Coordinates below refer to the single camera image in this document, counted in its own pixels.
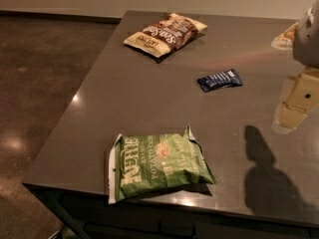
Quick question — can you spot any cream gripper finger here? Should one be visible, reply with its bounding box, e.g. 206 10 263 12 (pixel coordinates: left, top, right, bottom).
272 67 319 133
271 22 299 50

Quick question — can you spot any green Kettle chip bag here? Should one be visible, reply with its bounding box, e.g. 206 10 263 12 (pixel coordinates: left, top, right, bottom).
108 125 216 204

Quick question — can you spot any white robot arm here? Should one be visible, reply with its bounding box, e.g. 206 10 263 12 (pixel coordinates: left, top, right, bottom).
271 0 319 133

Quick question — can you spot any blue rxbar wrapper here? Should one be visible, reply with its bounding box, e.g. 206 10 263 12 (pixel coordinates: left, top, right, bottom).
197 69 242 93

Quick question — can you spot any brown sea salt chip bag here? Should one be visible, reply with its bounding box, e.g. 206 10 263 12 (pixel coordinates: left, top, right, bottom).
124 13 207 58

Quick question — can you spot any dark table frame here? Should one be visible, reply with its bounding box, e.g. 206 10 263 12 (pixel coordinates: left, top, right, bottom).
24 183 319 239

